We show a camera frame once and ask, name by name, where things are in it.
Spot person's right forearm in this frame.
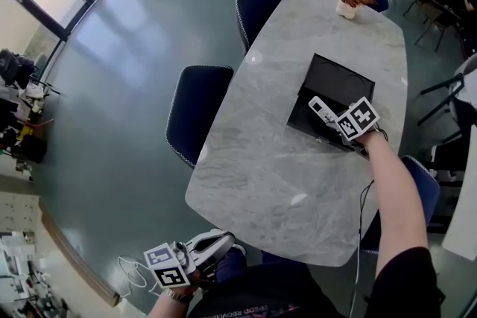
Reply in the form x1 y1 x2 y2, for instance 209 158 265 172
363 130 429 273

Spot black drawer box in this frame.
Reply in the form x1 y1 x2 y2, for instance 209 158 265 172
285 53 376 161

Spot white remote control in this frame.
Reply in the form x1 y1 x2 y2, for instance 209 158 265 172
308 95 338 124

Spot silver wrist watch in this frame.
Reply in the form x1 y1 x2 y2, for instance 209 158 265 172
162 288 195 305

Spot dark wicker chair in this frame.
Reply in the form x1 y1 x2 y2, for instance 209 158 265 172
404 0 461 51

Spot person's black shirt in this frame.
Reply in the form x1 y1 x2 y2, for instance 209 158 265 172
189 247 446 318

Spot person's left forearm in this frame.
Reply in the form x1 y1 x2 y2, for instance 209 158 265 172
147 290 195 318

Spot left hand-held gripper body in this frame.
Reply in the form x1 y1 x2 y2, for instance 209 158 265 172
144 241 198 289

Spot grey chair black legs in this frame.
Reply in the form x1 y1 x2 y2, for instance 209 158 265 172
417 54 477 127

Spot thin gripper cable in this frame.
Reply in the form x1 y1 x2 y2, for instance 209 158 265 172
348 178 376 318

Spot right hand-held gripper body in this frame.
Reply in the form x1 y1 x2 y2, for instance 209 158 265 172
335 96 380 141

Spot white floor cable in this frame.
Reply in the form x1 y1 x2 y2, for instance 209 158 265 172
118 255 165 297

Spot pile of equipment clutter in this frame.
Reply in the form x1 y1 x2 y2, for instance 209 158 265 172
0 48 49 179

